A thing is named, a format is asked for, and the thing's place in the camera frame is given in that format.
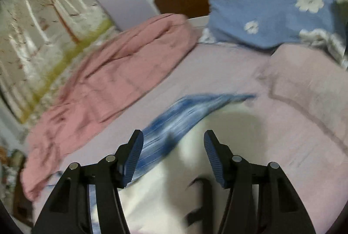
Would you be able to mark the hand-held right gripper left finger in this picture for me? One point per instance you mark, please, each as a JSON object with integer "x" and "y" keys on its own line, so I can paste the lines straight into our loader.
{"x": 133, "y": 160}

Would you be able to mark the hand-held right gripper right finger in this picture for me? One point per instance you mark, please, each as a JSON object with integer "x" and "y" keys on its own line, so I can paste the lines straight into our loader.
{"x": 214, "y": 160}

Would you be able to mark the white garment with black print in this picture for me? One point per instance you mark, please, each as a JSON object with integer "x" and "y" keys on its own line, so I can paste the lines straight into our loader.
{"x": 168, "y": 196}

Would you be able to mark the blue plaid shirt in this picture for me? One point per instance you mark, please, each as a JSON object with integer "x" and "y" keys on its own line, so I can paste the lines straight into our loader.
{"x": 179, "y": 119}

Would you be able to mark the pink checked quilt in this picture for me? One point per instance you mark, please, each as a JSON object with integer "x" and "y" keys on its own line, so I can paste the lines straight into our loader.
{"x": 108, "y": 76}

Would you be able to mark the wooden desk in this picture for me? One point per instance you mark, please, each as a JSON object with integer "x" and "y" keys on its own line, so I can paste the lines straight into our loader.
{"x": 21, "y": 196}

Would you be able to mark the pink pillow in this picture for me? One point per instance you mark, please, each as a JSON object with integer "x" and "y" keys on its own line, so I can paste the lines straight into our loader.
{"x": 304, "y": 81}

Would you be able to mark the tree print curtain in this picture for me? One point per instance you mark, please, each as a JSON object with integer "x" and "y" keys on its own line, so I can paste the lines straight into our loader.
{"x": 40, "y": 32}

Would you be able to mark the grey white patterned cloth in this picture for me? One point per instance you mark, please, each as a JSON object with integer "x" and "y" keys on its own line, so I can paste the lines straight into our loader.
{"x": 326, "y": 41}

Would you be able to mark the blue floral pillow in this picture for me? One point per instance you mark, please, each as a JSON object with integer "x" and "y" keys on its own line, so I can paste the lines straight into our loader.
{"x": 272, "y": 5}

